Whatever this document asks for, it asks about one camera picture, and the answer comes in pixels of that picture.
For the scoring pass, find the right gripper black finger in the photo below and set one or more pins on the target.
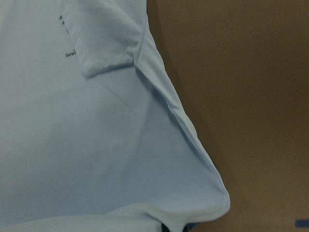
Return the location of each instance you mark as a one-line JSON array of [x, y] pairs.
[[164, 228]]

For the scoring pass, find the light blue t-shirt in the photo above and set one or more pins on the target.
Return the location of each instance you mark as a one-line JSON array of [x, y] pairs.
[[93, 135]]

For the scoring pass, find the blue tape line crosswise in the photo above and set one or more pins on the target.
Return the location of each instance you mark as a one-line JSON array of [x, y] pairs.
[[302, 223]]

